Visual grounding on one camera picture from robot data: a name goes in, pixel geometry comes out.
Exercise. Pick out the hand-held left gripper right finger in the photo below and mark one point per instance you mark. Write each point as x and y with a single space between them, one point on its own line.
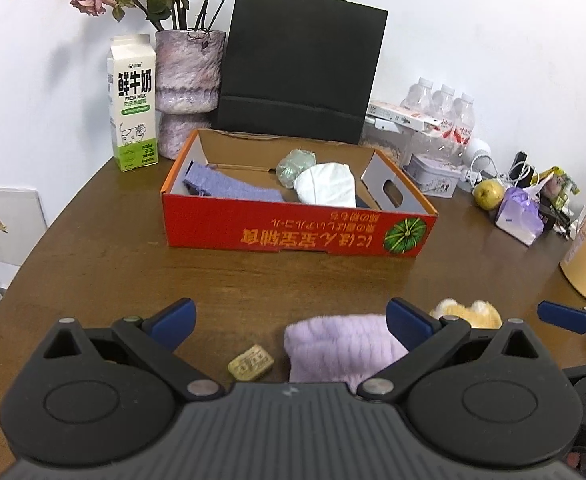
408 325

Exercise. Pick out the green yellow snack packets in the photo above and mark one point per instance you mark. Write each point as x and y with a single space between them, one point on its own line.
560 185

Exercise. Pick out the green bubble wrap bundle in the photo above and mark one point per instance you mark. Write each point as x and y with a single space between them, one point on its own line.
295 167

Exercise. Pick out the purple tissue pack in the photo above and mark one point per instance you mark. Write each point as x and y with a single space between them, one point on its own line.
520 215

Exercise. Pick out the small olive snack packet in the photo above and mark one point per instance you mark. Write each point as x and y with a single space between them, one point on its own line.
250 362

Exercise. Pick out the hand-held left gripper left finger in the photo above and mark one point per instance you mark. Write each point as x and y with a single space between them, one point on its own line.
175 317

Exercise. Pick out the orange cardboard box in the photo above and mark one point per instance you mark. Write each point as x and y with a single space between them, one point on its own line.
283 230

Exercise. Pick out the black paper bag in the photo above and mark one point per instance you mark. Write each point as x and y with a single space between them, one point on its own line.
298 60

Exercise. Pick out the flat white paper box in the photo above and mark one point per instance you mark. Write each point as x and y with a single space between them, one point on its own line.
403 114

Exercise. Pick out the white green milk carton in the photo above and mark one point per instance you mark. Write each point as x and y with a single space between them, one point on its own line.
133 110

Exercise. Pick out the purple knit sock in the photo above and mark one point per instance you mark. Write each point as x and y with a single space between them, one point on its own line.
228 185

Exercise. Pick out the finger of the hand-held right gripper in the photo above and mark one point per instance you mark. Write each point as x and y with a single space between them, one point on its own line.
563 316

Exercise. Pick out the fuzzy lilac cloth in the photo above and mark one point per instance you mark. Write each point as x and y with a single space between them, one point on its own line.
333 350

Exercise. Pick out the pale printed tin box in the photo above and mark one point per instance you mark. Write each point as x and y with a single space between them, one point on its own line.
433 175

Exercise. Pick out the purple stone-look vase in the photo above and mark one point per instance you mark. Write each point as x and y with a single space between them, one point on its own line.
188 80

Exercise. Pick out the green apple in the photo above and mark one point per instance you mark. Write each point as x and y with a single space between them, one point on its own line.
489 194

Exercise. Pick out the yellow white plush toy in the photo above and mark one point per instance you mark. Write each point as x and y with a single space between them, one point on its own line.
478 312

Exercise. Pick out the clear plastic food container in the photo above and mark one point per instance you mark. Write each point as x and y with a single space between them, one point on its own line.
385 142

